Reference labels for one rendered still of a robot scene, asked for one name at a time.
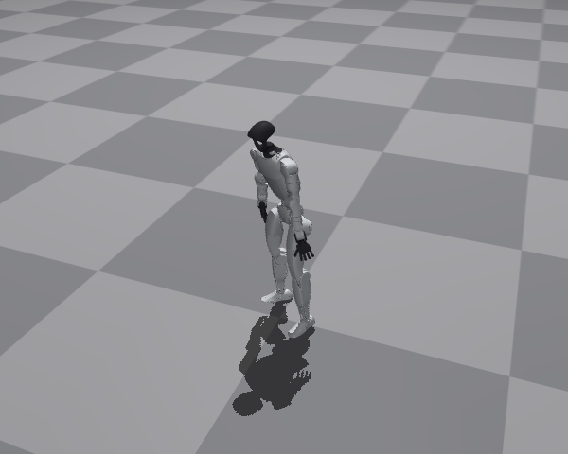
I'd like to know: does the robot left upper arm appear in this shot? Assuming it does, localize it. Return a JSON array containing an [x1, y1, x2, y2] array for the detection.
[[280, 158, 300, 210]]

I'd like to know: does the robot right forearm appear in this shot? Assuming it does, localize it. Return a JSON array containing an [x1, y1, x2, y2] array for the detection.
[[255, 174, 268, 206]]

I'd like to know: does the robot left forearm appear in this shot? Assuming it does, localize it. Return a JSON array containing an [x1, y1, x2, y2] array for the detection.
[[289, 199, 305, 240]]

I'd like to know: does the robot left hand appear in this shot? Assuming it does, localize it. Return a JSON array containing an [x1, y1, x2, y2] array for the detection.
[[294, 231, 314, 261]]

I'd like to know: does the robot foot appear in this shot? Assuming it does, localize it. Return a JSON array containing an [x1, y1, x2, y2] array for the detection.
[[288, 315, 315, 338], [261, 289, 293, 303]]

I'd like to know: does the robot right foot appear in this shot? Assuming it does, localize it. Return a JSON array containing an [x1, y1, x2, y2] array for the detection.
[[261, 289, 293, 303]]

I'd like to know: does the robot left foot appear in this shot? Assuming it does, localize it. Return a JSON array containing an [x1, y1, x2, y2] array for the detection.
[[288, 315, 315, 338]]

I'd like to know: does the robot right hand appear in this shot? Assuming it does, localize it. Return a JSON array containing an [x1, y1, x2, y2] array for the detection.
[[258, 201, 268, 224]]

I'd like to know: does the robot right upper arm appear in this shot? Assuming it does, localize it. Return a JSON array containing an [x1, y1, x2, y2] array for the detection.
[[250, 147, 267, 185]]

